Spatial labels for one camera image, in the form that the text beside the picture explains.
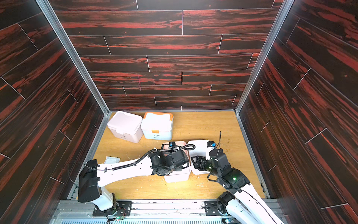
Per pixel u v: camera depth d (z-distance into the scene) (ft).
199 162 2.06
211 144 2.13
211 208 2.41
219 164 1.72
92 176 1.53
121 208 2.41
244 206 1.57
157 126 3.05
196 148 2.01
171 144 2.25
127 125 3.08
